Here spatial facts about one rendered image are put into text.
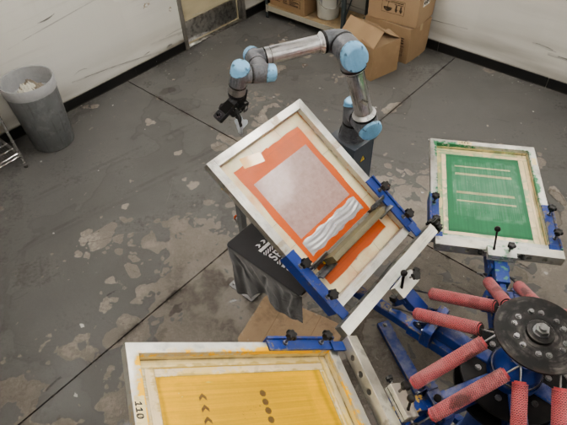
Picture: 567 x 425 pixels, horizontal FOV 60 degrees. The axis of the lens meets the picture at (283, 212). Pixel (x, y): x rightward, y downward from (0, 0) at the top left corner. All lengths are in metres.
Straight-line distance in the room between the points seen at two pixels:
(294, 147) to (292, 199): 0.25
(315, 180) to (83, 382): 1.97
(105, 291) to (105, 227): 0.62
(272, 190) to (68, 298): 2.09
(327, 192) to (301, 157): 0.20
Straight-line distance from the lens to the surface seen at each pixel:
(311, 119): 2.26
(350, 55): 2.14
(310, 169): 2.17
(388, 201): 2.26
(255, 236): 2.48
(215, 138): 4.67
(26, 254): 4.17
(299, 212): 2.07
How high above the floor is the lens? 2.82
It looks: 46 degrees down
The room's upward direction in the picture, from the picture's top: 3 degrees counter-clockwise
